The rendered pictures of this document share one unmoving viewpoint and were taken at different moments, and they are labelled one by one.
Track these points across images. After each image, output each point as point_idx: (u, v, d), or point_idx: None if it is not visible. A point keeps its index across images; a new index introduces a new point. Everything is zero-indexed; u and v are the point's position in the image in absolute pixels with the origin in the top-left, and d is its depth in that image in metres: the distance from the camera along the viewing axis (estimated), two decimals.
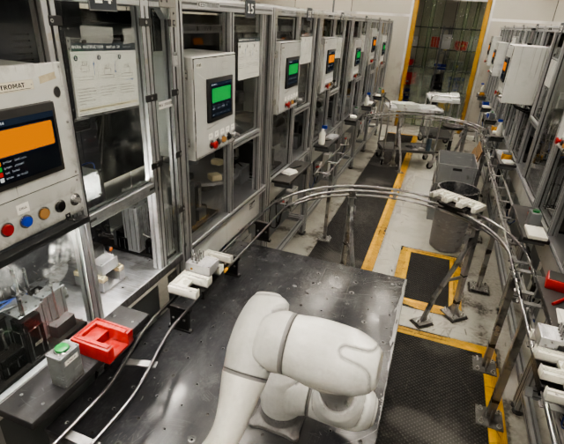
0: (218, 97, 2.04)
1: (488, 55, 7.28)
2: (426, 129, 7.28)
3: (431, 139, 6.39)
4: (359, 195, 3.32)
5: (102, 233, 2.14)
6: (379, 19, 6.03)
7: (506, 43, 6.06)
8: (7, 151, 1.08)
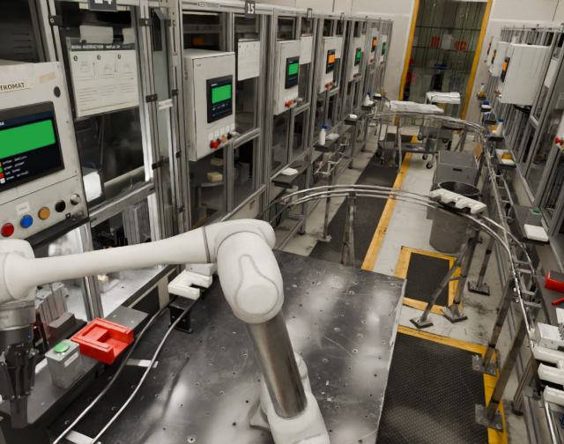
0: (218, 97, 2.04)
1: (488, 55, 7.28)
2: (426, 129, 7.28)
3: (431, 139, 6.39)
4: (359, 195, 3.32)
5: (102, 233, 2.14)
6: (379, 19, 6.03)
7: (506, 43, 6.06)
8: (7, 151, 1.08)
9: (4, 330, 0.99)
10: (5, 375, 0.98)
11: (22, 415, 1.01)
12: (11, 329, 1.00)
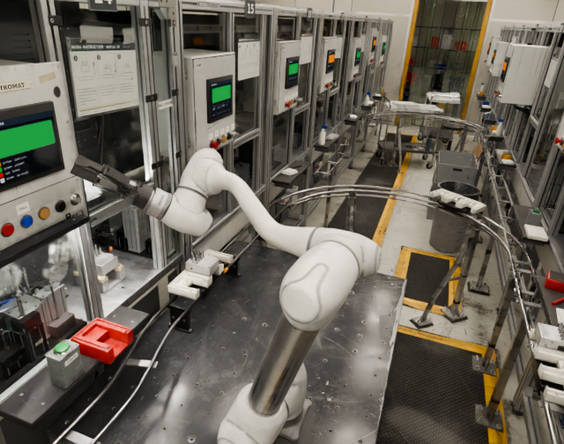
0: (218, 97, 2.04)
1: (488, 55, 7.28)
2: (426, 129, 7.28)
3: (431, 139, 6.39)
4: (359, 195, 3.32)
5: (102, 233, 2.14)
6: (379, 19, 6.03)
7: (506, 43, 6.06)
8: (7, 151, 1.08)
9: (150, 197, 1.29)
10: (122, 183, 1.23)
11: (85, 167, 1.19)
12: (149, 201, 1.29)
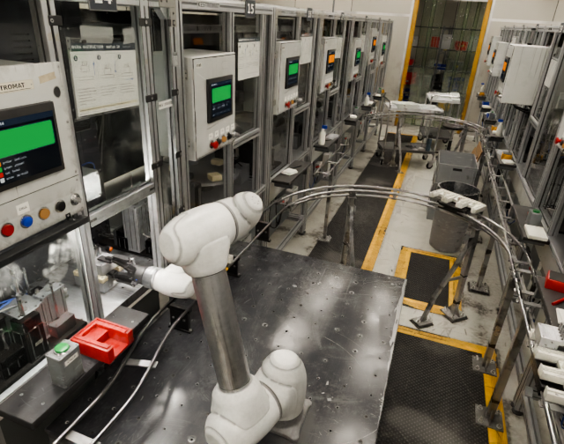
0: (218, 97, 2.04)
1: (488, 55, 7.28)
2: (426, 129, 7.28)
3: (431, 139, 6.39)
4: (359, 195, 3.32)
5: (102, 233, 2.14)
6: (379, 19, 6.03)
7: (506, 43, 6.06)
8: (7, 151, 1.08)
9: (144, 269, 1.70)
10: (123, 259, 1.71)
11: (102, 260, 1.75)
12: (144, 271, 1.70)
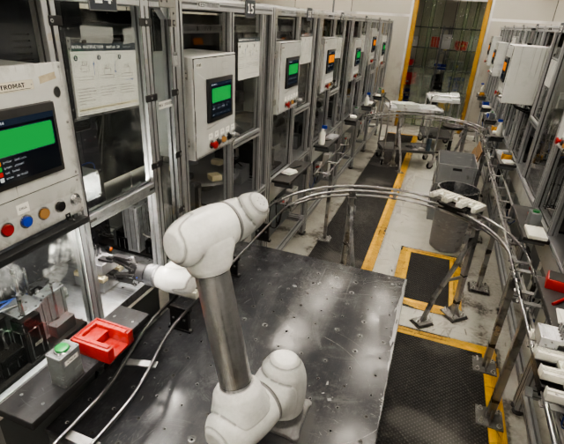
0: (218, 97, 2.04)
1: (488, 55, 7.28)
2: (426, 129, 7.28)
3: (431, 139, 6.39)
4: (359, 195, 3.32)
5: (102, 233, 2.14)
6: (379, 19, 6.03)
7: (506, 43, 6.06)
8: (7, 151, 1.08)
9: (145, 266, 1.69)
10: (124, 258, 1.71)
11: (103, 260, 1.75)
12: (144, 270, 1.69)
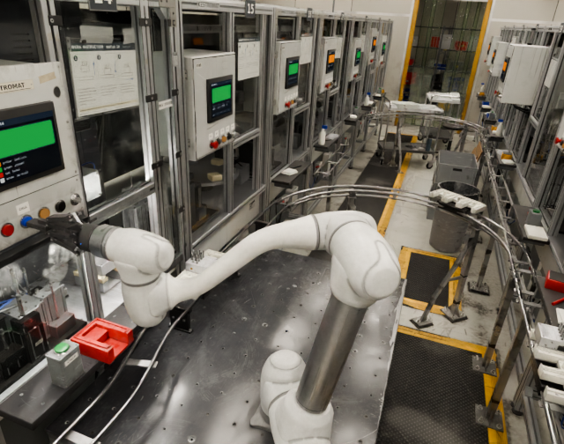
0: (218, 97, 2.04)
1: (488, 55, 7.28)
2: (426, 129, 7.28)
3: (431, 139, 6.39)
4: (359, 195, 3.32)
5: None
6: (379, 19, 6.03)
7: (506, 43, 6.06)
8: (7, 151, 1.08)
9: (94, 227, 1.10)
10: (62, 218, 1.12)
11: (33, 224, 1.17)
12: (93, 233, 1.10)
